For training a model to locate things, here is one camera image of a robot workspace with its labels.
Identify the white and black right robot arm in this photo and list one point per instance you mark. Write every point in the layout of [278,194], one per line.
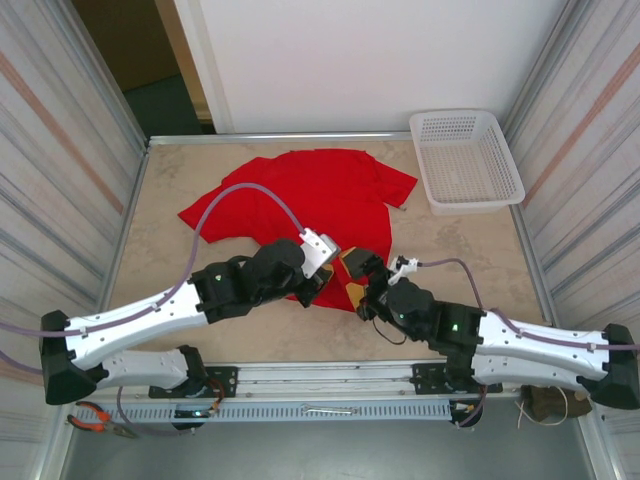
[540,345]

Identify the aluminium table edge bar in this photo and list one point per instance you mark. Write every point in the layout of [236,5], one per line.
[300,136]

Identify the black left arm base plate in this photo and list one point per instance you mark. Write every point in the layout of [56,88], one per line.
[225,380]

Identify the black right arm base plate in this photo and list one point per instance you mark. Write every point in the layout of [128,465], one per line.
[425,380]

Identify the aluminium mounting rail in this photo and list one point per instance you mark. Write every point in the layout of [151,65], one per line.
[325,375]

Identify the white door frame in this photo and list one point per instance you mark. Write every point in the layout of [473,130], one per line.
[207,75]

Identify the small silver wrench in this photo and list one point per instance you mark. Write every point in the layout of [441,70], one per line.
[330,410]

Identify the white perforated plastic basket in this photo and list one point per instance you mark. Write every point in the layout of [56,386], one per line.
[465,165]

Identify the red t-shirt with bear print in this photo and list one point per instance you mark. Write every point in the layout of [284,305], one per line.
[320,200]

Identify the small circuit board green light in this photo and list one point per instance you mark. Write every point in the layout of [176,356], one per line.
[195,413]

